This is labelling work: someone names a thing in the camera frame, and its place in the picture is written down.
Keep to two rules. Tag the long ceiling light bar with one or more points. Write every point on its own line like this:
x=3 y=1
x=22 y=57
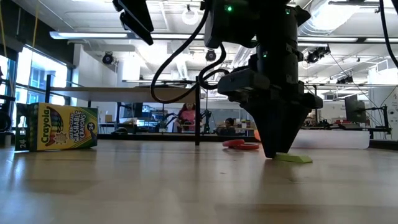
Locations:
x=93 y=35

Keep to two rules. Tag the black computer monitor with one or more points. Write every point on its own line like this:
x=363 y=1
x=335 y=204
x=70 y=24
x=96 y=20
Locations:
x=356 y=110

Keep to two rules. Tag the black hanging camera rig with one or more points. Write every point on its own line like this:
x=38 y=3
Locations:
x=315 y=55

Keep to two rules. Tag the black lab robot arm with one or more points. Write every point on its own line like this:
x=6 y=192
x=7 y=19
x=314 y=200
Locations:
x=206 y=119
x=164 y=119

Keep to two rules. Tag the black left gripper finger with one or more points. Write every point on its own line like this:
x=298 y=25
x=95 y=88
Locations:
x=136 y=29
x=136 y=12

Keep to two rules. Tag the clear pencil case orange lid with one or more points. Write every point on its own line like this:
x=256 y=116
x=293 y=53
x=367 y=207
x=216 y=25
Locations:
x=335 y=140

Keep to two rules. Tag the yellow green eraser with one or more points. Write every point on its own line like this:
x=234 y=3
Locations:
x=295 y=158

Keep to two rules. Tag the black aluminium frame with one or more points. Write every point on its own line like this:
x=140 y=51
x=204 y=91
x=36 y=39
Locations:
x=155 y=137

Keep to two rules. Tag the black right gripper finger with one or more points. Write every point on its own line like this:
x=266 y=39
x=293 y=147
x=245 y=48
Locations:
x=287 y=124
x=264 y=130

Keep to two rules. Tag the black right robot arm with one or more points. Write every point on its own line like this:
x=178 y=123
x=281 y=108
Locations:
x=276 y=37

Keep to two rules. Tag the wooden shelf with black posts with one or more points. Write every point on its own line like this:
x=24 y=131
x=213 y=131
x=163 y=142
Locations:
x=124 y=95

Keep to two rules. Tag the yellow green crayon box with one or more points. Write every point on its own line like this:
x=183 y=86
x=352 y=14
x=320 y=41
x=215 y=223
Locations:
x=62 y=127

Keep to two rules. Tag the person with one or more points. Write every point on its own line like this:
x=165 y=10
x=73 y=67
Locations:
x=228 y=126
x=188 y=118

